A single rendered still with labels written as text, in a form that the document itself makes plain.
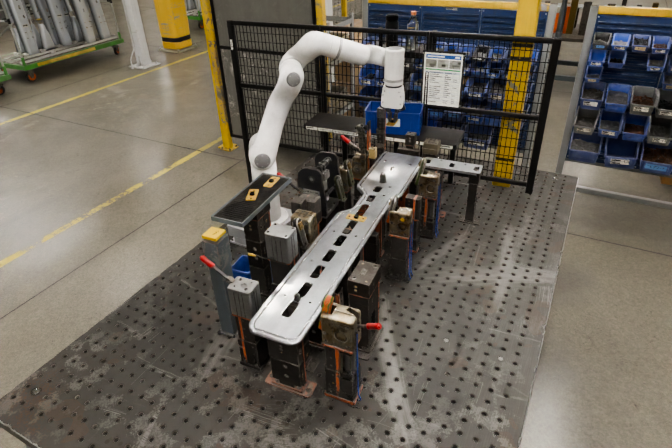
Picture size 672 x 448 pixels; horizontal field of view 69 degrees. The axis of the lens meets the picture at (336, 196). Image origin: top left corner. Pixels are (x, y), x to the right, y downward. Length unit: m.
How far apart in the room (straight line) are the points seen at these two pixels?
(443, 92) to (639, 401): 1.82
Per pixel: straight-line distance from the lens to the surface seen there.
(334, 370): 1.68
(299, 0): 4.26
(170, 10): 9.53
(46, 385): 2.11
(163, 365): 1.99
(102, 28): 9.84
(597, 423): 2.81
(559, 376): 2.93
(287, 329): 1.58
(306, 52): 2.12
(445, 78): 2.78
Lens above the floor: 2.11
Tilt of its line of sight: 30 degrees down
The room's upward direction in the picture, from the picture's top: 2 degrees counter-clockwise
